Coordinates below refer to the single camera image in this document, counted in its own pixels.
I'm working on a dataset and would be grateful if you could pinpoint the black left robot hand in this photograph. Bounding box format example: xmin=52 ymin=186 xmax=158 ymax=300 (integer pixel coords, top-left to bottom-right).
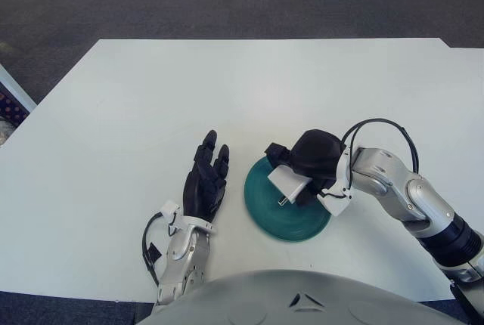
xmin=182 ymin=129 xmax=231 ymax=224

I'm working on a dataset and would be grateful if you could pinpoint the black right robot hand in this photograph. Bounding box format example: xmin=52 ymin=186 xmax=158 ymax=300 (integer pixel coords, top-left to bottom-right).
xmin=263 ymin=128 xmax=347 ymax=209

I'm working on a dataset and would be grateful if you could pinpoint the white wall charger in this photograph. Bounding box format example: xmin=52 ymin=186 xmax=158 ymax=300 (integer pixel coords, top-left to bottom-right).
xmin=267 ymin=166 xmax=313 ymax=207

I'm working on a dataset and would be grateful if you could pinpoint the teal ceramic plate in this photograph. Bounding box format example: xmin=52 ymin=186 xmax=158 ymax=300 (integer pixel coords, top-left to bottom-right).
xmin=244 ymin=156 xmax=334 ymax=244

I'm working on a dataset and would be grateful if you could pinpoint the grey robot torso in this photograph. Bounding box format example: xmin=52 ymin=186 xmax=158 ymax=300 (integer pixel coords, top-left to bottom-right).
xmin=135 ymin=268 xmax=465 ymax=325

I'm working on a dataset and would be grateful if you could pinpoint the patterned box with white rim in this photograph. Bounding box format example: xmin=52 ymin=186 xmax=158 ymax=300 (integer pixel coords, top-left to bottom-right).
xmin=0 ymin=63 xmax=38 ymax=147

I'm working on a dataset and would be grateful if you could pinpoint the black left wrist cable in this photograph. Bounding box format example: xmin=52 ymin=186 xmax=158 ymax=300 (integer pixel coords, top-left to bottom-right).
xmin=141 ymin=212 xmax=172 ymax=289

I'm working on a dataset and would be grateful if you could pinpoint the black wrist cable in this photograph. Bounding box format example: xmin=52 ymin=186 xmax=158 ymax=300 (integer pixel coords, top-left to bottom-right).
xmin=342 ymin=118 xmax=420 ymax=173
xmin=141 ymin=212 xmax=172 ymax=289

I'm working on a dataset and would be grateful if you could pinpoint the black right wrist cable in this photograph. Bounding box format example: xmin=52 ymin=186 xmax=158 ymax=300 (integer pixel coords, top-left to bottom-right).
xmin=342 ymin=118 xmax=420 ymax=173

